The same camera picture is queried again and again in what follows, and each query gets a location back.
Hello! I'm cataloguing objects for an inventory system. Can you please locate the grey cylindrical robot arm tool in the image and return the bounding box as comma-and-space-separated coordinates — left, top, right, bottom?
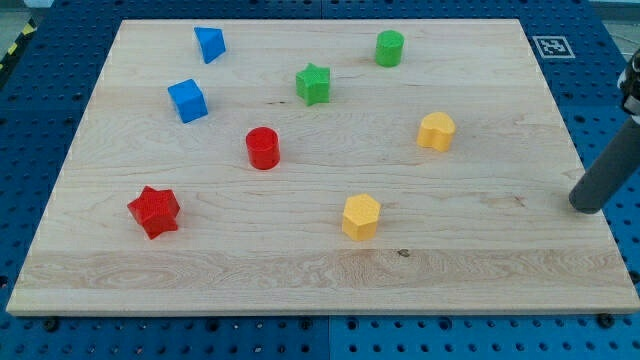
568, 50, 639, 214

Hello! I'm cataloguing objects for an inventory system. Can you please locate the yellow hexagon block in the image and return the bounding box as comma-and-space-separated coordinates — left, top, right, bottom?
342, 193, 381, 241

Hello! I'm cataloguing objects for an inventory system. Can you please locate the red cylinder block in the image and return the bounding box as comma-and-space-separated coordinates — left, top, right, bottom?
245, 127, 280, 170

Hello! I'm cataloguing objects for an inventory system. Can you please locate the green star block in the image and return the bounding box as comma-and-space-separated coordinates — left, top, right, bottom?
295, 63, 331, 106

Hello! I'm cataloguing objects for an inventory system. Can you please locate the wooden board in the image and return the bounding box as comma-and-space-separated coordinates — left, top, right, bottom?
7, 19, 639, 316

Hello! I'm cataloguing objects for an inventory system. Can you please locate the yellow heart block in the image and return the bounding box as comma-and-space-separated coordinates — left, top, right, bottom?
416, 112, 456, 152

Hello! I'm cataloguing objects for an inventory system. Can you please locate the blue cube block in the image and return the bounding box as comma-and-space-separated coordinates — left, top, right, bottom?
167, 79, 208, 123

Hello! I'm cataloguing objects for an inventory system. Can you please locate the green cylinder block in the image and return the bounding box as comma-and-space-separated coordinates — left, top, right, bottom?
375, 30, 404, 67

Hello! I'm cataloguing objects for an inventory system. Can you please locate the red star block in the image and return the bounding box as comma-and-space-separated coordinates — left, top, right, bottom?
127, 186, 180, 240

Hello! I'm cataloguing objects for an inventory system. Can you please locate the blue triangle block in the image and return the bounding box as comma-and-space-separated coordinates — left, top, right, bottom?
194, 27, 226, 64

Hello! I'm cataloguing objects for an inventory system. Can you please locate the white fiducial marker tag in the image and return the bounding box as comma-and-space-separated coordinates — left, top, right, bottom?
532, 35, 575, 59

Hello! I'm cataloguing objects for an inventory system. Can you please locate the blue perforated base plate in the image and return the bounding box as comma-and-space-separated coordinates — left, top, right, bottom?
1, 1, 639, 359

